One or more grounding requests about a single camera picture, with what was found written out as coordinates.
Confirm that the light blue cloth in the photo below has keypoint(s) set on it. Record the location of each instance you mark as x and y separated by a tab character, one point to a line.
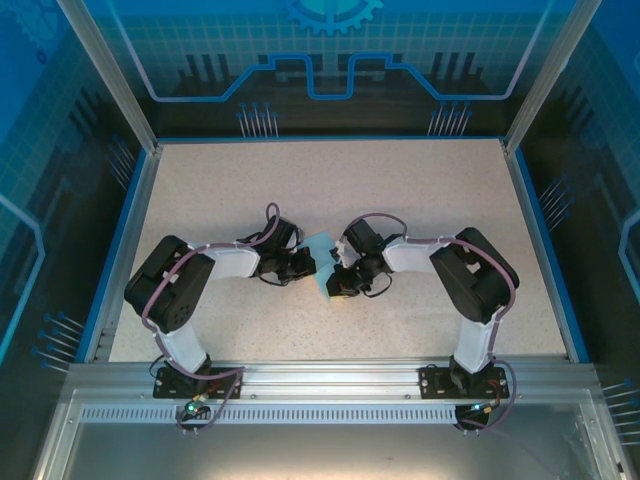
320	242

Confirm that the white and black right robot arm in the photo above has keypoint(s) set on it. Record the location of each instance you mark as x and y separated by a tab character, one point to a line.
475	280

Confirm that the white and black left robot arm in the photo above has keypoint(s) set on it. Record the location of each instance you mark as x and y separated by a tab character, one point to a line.
235	262

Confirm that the aluminium mounting beam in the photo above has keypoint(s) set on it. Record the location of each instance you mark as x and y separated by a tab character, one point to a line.
330	377

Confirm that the brushed metal panel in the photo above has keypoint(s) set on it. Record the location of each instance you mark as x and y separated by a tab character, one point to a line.
325	452

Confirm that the connector with green light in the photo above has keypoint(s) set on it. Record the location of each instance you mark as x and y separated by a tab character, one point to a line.
482	409
192	409

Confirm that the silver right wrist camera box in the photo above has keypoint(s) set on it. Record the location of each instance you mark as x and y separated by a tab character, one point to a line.
341	251

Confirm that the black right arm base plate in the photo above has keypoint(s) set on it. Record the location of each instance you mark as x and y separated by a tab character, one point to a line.
432	382

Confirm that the aluminium side rail blue edge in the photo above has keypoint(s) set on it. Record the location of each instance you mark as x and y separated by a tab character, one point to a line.
140	200
528	200

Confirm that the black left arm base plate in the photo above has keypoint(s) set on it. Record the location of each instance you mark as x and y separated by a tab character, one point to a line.
167	382

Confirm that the aluminium frame post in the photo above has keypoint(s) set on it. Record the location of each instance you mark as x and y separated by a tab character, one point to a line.
541	75
114	75

